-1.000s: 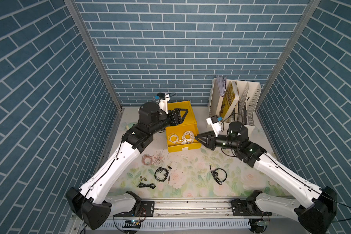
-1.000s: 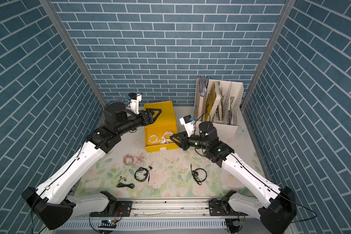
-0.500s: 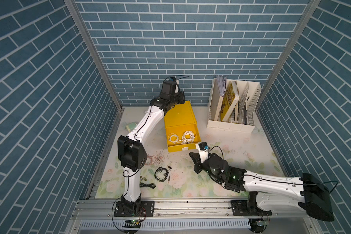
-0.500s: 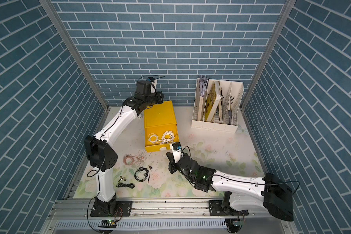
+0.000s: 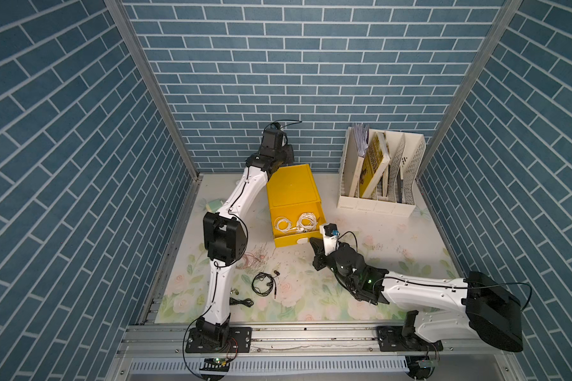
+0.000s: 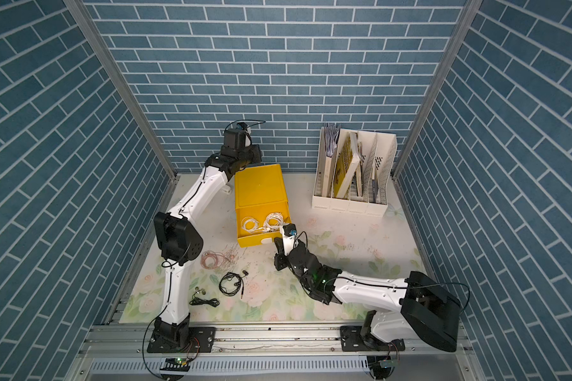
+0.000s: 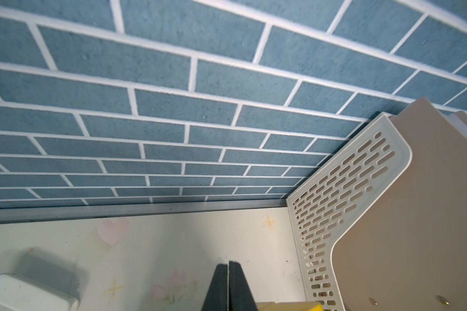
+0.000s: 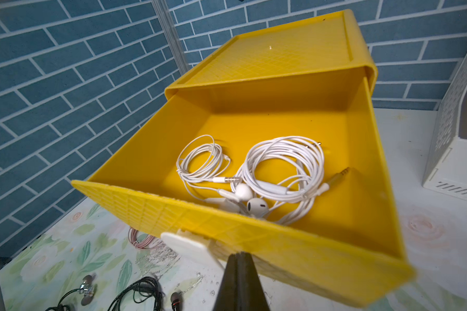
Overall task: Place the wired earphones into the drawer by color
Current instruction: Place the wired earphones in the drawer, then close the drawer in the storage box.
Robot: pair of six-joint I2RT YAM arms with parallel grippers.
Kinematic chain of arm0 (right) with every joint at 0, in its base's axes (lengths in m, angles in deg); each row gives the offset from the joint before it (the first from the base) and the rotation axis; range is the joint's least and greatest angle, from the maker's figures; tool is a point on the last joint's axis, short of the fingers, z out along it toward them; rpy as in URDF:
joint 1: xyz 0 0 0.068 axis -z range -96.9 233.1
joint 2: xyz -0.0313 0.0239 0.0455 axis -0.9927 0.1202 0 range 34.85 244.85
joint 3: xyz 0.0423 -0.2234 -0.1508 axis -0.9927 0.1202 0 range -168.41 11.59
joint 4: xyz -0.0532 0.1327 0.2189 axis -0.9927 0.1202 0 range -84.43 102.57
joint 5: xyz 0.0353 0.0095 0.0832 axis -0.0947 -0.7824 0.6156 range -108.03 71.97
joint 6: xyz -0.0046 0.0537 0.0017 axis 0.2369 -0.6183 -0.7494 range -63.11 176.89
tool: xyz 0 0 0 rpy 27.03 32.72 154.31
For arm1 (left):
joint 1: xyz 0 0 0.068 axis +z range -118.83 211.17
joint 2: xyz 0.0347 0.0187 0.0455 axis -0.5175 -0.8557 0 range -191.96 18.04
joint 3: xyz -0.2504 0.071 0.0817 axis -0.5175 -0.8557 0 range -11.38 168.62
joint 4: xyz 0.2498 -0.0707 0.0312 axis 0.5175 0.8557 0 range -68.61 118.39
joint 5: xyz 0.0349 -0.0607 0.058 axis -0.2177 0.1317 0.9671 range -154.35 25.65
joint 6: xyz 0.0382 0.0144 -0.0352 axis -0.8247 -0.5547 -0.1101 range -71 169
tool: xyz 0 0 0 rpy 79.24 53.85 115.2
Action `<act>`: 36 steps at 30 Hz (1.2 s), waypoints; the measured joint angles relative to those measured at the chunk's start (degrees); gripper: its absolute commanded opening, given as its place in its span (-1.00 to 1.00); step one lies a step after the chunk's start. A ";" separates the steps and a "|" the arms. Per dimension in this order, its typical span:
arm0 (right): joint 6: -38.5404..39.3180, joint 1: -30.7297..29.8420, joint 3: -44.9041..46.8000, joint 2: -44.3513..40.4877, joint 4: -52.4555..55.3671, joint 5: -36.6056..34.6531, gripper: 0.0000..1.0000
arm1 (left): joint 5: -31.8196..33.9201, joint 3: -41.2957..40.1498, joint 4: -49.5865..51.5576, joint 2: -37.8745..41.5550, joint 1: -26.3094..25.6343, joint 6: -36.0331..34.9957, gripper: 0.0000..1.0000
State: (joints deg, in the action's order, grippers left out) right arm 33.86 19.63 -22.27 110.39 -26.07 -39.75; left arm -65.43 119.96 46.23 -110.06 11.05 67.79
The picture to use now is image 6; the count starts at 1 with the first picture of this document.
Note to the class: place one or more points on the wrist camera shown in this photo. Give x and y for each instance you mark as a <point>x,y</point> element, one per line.
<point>288,235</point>
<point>243,126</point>

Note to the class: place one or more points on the white wired earphones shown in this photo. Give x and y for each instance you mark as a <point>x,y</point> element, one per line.
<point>251,225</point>
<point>273,222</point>

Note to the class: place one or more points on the black wired earphones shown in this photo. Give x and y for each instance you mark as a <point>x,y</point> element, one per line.
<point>232,284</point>
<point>198,299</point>

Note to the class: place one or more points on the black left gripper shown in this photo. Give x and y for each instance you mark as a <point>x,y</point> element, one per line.
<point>255,151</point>

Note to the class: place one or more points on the yellow plastic drawer cabinet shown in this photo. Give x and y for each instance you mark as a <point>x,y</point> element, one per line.
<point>260,191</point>

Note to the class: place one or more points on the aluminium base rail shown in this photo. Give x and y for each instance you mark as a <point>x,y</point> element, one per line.
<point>269,351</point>

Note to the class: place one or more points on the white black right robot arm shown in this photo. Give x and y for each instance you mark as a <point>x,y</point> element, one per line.
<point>412,307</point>

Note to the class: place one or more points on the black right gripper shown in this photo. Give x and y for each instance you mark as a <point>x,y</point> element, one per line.
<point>280,263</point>

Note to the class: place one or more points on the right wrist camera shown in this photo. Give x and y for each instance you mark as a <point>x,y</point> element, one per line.
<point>288,235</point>

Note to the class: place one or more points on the yellow cover book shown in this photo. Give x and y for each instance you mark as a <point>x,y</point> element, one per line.
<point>346,165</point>

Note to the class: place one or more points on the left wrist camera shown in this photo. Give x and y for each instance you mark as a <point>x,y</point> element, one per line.
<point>243,126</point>

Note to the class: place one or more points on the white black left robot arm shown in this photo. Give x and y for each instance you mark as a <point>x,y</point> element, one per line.
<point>180,242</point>

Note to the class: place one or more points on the pink wired earphones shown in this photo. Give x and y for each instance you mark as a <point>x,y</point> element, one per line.
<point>219,260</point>

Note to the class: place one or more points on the white file organizer rack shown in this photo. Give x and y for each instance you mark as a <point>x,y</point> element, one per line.
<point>369,187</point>

